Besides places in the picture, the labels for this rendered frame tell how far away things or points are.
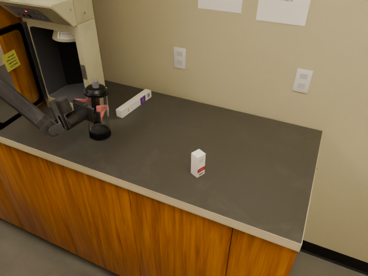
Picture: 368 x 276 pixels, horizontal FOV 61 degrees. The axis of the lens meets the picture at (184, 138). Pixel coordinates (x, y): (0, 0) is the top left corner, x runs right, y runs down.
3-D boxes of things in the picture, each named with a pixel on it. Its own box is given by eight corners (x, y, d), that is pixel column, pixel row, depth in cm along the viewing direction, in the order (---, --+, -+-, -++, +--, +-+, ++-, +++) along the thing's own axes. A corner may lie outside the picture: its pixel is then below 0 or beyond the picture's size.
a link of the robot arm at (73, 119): (61, 131, 124) (70, 131, 122) (53, 115, 122) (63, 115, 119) (73, 124, 130) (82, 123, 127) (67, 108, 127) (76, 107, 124)
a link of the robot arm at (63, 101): (46, 131, 125) (50, 136, 118) (33, 105, 120) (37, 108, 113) (74, 120, 130) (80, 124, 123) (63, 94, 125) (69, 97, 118)
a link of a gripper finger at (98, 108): (97, 96, 136) (82, 104, 129) (110, 100, 134) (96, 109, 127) (98, 109, 140) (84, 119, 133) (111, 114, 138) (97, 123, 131)
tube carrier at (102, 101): (97, 124, 151) (93, 82, 140) (116, 130, 148) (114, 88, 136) (82, 133, 143) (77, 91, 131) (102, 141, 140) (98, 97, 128)
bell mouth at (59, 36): (70, 28, 155) (68, 16, 152) (99, 33, 149) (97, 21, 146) (43, 38, 142) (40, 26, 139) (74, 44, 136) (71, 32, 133)
